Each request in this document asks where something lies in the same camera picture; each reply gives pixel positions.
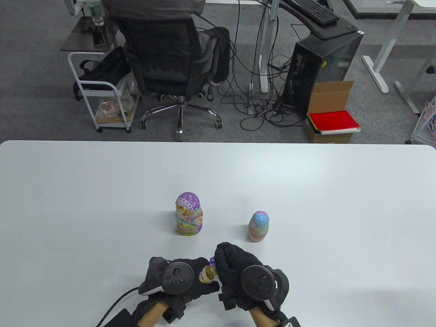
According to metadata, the person's left hand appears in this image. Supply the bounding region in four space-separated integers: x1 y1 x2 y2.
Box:
132 257 220 322

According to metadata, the person's right hand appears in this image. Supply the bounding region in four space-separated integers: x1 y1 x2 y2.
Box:
214 243 264 311

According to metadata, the small purple Russian doll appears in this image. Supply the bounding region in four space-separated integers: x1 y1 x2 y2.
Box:
199 256 218 284

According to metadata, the blue white floral Russian doll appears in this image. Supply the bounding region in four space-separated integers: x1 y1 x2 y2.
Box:
248 211 269 242

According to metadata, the largest multicoloured Russian doll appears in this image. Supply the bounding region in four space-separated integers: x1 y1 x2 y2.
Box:
175 192 204 236

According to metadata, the person's left forearm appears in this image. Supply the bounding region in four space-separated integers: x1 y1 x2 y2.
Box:
138 301 169 327

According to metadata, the person's right forearm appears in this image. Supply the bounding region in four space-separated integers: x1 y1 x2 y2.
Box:
250 305 278 327

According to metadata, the black white tracking controller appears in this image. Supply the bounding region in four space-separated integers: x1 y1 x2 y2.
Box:
241 266 290 310
138 257 196 295

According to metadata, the red folder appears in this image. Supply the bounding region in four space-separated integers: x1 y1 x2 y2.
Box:
308 110 361 131

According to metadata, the cardboard box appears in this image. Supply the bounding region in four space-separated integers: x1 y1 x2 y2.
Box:
304 80 361 144

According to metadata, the clear plastic bag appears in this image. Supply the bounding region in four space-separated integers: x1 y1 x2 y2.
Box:
95 96 127 124

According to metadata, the white rolling cart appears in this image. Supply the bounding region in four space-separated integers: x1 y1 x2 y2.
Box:
67 51 141 133

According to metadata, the white desk leg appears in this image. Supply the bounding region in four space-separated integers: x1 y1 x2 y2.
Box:
253 0 280 94
361 0 420 94

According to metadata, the black computer tower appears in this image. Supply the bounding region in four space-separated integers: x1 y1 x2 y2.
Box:
284 30 365 118

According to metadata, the black mesh office chair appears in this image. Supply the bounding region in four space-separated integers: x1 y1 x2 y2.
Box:
114 15 223 142

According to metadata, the black backpack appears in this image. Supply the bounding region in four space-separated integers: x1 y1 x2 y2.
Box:
73 46 133 102

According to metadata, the grey desk leg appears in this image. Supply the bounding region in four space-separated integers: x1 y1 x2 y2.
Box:
393 51 436 115

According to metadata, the white paper bag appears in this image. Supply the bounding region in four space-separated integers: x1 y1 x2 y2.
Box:
405 95 436 147

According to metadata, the black curved desk top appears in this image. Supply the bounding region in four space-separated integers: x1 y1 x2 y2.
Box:
278 0 358 41

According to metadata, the black keyboard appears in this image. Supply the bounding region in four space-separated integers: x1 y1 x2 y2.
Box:
282 0 340 26

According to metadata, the dark brown side table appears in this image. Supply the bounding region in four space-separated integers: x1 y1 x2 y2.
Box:
60 15 120 53

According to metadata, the clear green label water bottle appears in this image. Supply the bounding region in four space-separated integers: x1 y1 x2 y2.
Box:
89 0 105 27

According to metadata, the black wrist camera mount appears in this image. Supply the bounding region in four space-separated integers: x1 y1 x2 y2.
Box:
218 290 239 311
163 303 187 322

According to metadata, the black glove cable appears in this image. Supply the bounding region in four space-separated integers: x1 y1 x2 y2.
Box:
95 288 140 326

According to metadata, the tangle of black cables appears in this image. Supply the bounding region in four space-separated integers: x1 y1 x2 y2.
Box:
218 0 307 131

